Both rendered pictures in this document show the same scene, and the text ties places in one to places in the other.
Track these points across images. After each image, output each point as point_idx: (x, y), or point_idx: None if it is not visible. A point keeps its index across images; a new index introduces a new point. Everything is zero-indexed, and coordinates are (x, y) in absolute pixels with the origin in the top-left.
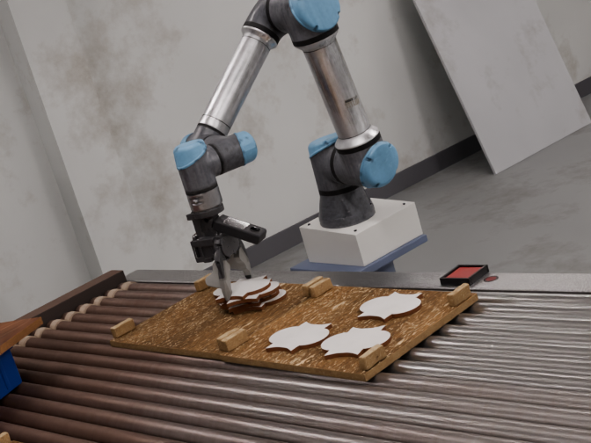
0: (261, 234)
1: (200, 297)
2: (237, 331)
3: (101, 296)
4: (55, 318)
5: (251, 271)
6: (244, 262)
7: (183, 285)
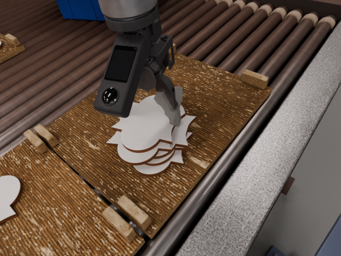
0: (102, 110)
1: (220, 85)
2: (35, 139)
3: (295, 12)
4: (262, 2)
5: (316, 118)
6: (164, 108)
7: (295, 61)
